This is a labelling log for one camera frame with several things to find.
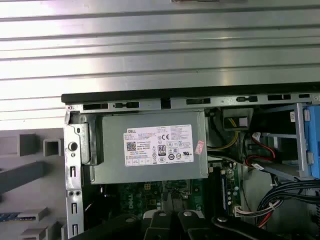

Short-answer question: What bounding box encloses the grey power supply unit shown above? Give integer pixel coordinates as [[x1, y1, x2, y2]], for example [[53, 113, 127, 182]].
[[88, 109, 210, 186]]

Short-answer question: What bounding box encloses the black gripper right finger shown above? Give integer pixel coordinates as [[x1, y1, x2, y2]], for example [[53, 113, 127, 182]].
[[176, 209, 266, 240]]

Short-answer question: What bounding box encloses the yellow power wire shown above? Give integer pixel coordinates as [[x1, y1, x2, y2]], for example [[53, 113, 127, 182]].
[[206, 129, 241, 154]]

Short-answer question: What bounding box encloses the black PC case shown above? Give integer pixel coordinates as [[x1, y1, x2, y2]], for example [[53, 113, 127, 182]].
[[61, 81, 320, 240]]

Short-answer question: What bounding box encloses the grey metal drive cage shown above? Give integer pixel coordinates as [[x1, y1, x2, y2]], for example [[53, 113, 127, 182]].
[[259, 101, 320, 181]]

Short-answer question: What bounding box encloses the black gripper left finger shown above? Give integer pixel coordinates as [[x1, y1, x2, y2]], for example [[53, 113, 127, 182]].
[[86, 210, 177, 240]]

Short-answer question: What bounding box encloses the green motherboard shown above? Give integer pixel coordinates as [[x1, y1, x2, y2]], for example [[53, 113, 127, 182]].
[[99, 159, 243, 218]]

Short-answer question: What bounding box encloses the RAM stick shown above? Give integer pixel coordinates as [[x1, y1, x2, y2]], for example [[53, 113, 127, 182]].
[[0, 212, 26, 222]]

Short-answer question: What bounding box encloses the grey parts rack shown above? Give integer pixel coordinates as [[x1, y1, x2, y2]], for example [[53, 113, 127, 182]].
[[0, 129, 68, 240]]

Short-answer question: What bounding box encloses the blue disk carrier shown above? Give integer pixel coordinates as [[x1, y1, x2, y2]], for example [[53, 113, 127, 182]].
[[301, 104, 320, 180]]

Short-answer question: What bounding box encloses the black cable bundle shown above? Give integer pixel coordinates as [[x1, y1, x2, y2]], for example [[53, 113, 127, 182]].
[[263, 179, 320, 226]]

